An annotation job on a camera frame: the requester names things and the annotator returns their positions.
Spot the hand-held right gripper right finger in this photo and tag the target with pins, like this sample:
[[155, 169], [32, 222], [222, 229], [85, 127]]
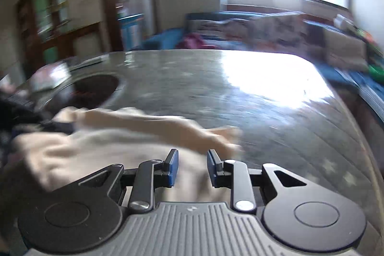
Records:
[[212, 170]]

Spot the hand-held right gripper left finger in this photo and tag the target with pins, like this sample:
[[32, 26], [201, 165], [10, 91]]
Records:
[[173, 169]]

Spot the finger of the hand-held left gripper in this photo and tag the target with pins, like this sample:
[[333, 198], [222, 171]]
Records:
[[57, 125]]

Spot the cream sweater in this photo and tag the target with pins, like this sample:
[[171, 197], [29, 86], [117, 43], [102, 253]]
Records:
[[99, 142]]

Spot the round black induction cooktop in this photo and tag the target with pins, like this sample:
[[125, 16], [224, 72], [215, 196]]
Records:
[[93, 91]]

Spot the flat grey remote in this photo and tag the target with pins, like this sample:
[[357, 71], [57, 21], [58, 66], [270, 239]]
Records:
[[90, 60]]

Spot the grey quilted table cover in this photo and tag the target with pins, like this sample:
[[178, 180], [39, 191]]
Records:
[[240, 100]]

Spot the dark wooden cabinet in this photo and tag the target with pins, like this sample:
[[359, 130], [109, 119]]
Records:
[[48, 19]]

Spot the blue plastic box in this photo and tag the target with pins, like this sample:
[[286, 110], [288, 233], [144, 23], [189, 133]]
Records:
[[130, 31]]

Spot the pink cloth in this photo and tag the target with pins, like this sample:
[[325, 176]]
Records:
[[192, 41]]

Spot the butterfly print cushion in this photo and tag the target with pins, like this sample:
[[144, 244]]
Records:
[[270, 29]]

